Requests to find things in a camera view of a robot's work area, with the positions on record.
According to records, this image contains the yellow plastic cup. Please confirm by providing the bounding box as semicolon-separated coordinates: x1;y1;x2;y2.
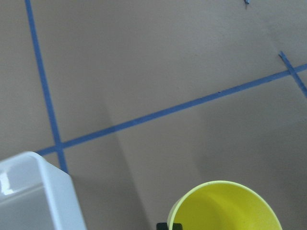
167;181;282;230

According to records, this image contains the clear plastic storage box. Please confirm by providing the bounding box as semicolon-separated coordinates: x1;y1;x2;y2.
0;151;86;230

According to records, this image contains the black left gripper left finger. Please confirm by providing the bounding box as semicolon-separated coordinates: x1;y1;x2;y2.
156;222;168;230

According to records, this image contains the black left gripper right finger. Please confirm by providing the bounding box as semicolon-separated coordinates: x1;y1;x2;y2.
173;223;182;230

